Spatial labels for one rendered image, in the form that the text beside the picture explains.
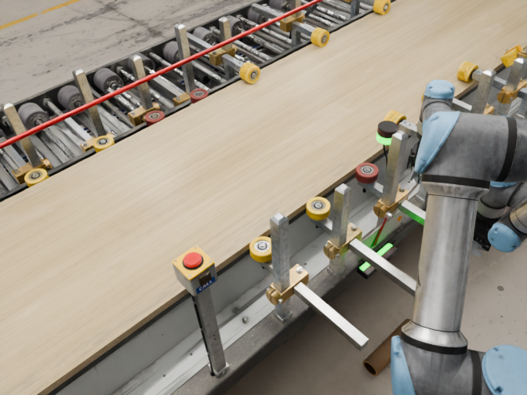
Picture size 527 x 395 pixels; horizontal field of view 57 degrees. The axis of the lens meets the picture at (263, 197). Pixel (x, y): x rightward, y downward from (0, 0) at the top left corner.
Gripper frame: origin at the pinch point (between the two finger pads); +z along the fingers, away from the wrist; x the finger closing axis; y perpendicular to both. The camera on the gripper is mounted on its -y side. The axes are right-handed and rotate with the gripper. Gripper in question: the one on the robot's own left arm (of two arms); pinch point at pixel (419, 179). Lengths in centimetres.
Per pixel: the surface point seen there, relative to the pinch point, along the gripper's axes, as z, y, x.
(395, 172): -1.7, 2.0, -7.4
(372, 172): 10.3, -7.6, -17.1
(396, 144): -12.1, 1.7, -8.7
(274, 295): 14, 51, -26
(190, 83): 11, -32, -111
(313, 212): 10.2, 19.0, -27.9
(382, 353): 93, 11, 3
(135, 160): 11, 23, -99
